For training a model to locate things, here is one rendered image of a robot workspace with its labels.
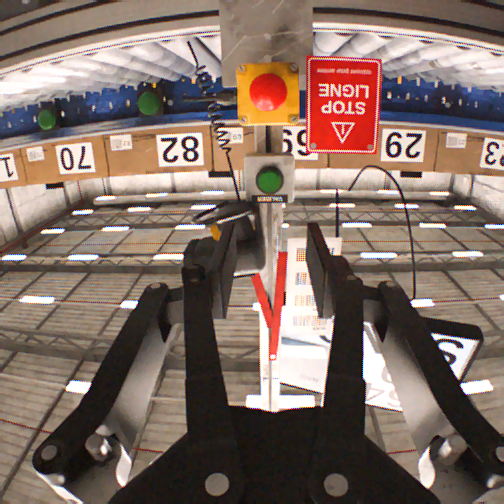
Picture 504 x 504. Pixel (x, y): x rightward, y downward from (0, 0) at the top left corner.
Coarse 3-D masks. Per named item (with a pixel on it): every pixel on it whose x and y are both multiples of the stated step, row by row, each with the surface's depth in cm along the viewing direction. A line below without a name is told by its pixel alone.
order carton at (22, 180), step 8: (0, 152) 101; (8, 152) 101; (16, 152) 101; (16, 160) 102; (16, 168) 103; (24, 168) 104; (24, 176) 105; (0, 184) 106; (8, 184) 106; (16, 184) 106; (24, 184) 106
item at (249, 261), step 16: (224, 208) 43; (240, 208) 40; (240, 224) 41; (192, 240) 46; (208, 240) 45; (240, 240) 42; (256, 240) 42; (192, 256) 42; (240, 256) 42; (256, 256) 42; (240, 272) 43; (256, 272) 43
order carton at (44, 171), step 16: (48, 144) 99; (64, 144) 99; (96, 144) 99; (48, 160) 102; (96, 160) 102; (32, 176) 105; (48, 176) 105; (64, 176) 104; (80, 176) 104; (96, 176) 104
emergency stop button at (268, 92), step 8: (256, 80) 28; (264, 80) 28; (272, 80) 28; (280, 80) 28; (256, 88) 28; (264, 88) 28; (272, 88) 28; (280, 88) 28; (256, 96) 29; (264, 96) 29; (272, 96) 28; (280, 96) 29; (256, 104) 29; (264, 104) 29; (272, 104) 29; (280, 104) 29
